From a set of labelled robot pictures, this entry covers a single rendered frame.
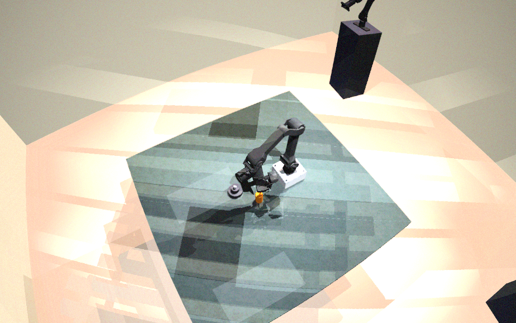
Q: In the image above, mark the orange cylinder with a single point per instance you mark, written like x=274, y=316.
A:
x=259, y=197

